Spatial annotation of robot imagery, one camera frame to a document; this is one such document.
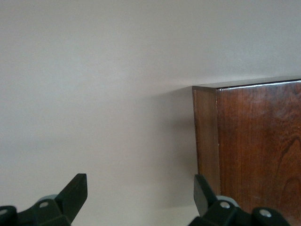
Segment dark brown wooden cabinet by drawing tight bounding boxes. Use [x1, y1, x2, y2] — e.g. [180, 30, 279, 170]
[191, 79, 301, 226]

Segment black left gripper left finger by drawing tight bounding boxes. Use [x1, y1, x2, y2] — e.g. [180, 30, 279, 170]
[0, 173, 88, 226]

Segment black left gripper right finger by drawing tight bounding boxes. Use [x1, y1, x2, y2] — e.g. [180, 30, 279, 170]
[188, 174, 291, 226]

